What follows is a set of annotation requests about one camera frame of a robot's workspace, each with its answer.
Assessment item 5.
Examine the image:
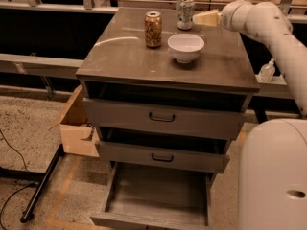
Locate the green white 7up can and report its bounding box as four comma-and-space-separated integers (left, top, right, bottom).
177, 0, 195, 30

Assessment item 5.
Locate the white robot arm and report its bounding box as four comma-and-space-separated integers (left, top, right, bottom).
193, 1, 307, 230

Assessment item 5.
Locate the brown patterned soda can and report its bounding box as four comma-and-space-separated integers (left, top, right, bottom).
145, 11, 162, 48

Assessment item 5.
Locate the grey drawer cabinet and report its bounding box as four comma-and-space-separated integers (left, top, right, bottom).
75, 7, 260, 230

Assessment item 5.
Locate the grey top drawer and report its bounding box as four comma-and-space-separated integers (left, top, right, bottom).
83, 98, 245, 140

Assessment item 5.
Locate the grey middle drawer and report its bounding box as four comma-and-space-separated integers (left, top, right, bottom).
95, 141, 229, 173

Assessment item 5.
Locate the grey open bottom drawer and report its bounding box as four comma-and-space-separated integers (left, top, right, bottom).
90, 163, 211, 230

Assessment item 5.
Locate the white ceramic bowl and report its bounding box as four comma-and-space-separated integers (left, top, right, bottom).
168, 34, 205, 63

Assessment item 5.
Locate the clear sanitizer pump bottle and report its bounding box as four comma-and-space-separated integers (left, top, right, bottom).
257, 58, 275, 82

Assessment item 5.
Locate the open cardboard box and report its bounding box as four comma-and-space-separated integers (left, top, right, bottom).
50, 85, 99, 157

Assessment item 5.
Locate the black metal floor bar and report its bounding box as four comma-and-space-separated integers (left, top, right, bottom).
20, 145, 64, 223

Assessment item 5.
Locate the black top drawer handle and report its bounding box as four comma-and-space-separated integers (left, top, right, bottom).
148, 112, 176, 123

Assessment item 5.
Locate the black drawer handle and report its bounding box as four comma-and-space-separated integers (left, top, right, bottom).
151, 153, 174, 163
148, 112, 176, 123

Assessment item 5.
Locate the black middle drawer handle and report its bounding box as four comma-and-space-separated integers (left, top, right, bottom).
151, 153, 174, 163

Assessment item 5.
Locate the black floor cable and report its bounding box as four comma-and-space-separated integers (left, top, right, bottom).
0, 129, 38, 230

